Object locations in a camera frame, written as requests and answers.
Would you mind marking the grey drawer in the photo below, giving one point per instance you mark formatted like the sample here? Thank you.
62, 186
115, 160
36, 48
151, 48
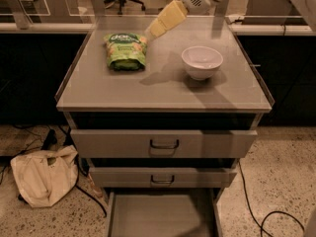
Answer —
137, 143
163, 213
174, 178

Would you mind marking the grey drawer cabinet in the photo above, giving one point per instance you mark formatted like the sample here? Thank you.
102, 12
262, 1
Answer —
162, 96

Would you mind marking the grey top drawer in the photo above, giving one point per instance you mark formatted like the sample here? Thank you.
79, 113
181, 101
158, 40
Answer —
137, 143

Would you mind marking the green rice chip bag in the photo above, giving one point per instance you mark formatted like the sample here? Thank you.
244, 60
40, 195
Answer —
125, 51

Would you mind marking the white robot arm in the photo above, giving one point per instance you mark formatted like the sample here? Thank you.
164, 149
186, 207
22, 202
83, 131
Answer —
306, 8

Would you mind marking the beige cloth tote bag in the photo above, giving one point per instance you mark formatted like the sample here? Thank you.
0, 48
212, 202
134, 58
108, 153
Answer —
44, 177

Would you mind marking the grey middle drawer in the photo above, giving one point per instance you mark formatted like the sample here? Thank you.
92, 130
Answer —
174, 178

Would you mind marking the grey bottom drawer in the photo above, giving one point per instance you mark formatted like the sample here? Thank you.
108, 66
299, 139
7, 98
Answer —
163, 213

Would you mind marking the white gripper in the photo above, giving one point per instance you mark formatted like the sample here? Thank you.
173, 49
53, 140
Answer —
175, 12

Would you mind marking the white ceramic bowl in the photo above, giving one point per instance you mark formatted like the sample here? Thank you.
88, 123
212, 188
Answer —
201, 62

